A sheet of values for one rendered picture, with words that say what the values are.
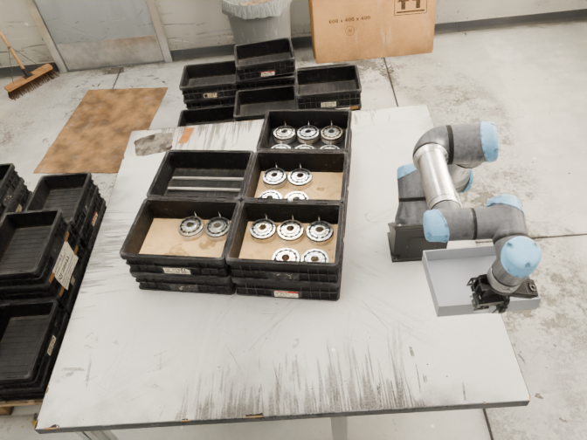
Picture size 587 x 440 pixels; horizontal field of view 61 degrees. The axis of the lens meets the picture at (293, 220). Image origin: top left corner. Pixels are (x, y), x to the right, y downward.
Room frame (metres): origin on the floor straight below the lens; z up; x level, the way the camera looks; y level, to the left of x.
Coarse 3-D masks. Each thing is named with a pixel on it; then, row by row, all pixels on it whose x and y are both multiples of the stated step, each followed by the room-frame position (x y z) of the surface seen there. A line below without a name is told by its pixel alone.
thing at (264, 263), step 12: (240, 204) 1.36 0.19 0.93; (288, 204) 1.33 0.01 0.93; (300, 204) 1.32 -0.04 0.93; (312, 204) 1.31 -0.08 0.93; (324, 204) 1.30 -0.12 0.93; (336, 204) 1.29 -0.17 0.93; (240, 216) 1.30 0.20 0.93; (336, 240) 1.12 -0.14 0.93; (228, 252) 1.13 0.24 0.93; (336, 252) 1.06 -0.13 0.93; (228, 264) 1.10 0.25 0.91; (240, 264) 1.08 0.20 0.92; (252, 264) 1.07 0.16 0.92; (264, 264) 1.06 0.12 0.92; (276, 264) 1.05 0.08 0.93; (288, 264) 1.04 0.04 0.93; (300, 264) 1.04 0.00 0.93; (312, 264) 1.03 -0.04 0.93; (324, 264) 1.02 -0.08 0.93; (336, 264) 1.01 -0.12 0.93
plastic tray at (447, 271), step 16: (432, 256) 0.89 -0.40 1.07; (448, 256) 0.88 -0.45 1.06; (464, 256) 0.88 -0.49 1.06; (480, 256) 0.88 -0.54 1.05; (432, 272) 0.84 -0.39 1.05; (448, 272) 0.83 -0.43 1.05; (464, 272) 0.83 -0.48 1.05; (480, 272) 0.82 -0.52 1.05; (432, 288) 0.76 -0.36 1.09; (448, 288) 0.78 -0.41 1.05; (464, 288) 0.77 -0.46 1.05; (448, 304) 0.73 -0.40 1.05; (464, 304) 0.69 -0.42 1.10; (512, 304) 0.68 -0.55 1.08; (528, 304) 0.68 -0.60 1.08
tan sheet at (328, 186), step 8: (320, 176) 1.57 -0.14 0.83; (328, 176) 1.56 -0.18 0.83; (336, 176) 1.55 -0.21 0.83; (288, 184) 1.54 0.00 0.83; (312, 184) 1.52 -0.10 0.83; (320, 184) 1.52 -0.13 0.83; (328, 184) 1.51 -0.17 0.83; (336, 184) 1.50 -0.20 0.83; (256, 192) 1.52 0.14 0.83; (280, 192) 1.50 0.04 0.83; (288, 192) 1.50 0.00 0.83; (304, 192) 1.48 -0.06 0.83; (312, 192) 1.48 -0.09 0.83; (320, 192) 1.47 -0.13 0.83; (328, 192) 1.46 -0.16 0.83; (336, 192) 1.46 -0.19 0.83
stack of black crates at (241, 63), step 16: (240, 48) 3.26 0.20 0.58; (256, 48) 3.26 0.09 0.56; (272, 48) 3.27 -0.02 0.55; (288, 48) 3.27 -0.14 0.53; (240, 64) 3.19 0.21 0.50; (256, 64) 2.98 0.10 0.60; (272, 64) 2.98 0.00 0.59; (288, 64) 3.00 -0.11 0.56; (240, 80) 2.98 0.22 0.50; (256, 80) 2.98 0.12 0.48; (272, 80) 2.97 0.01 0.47; (288, 80) 2.98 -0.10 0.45
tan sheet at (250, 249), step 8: (248, 224) 1.34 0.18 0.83; (304, 224) 1.30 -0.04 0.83; (336, 224) 1.28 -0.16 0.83; (248, 232) 1.30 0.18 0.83; (336, 232) 1.24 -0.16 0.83; (248, 240) 1.26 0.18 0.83; (272, 240) 1.25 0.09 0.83; (304, 240) 1.22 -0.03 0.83; (248, 248) 1.22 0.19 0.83; (256, 248) 1.22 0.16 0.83; (264, 248) 1.21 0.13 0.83; (272, 248) 1.21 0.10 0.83; (280, 248) 1.20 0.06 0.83; (296, 248) 1.19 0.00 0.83; (304, 248) 1.18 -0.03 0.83; (312, 248) 1.18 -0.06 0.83; (320, 248) 1.17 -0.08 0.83; (328, 248) 1.17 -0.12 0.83; (240, 256) 1.19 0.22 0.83; (248, 256) 1.18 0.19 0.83; (256, 256) 1.18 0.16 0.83; (264, 256) 1.17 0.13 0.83; (272, 256) 1.17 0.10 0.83; (328, 256) 1.13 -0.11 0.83
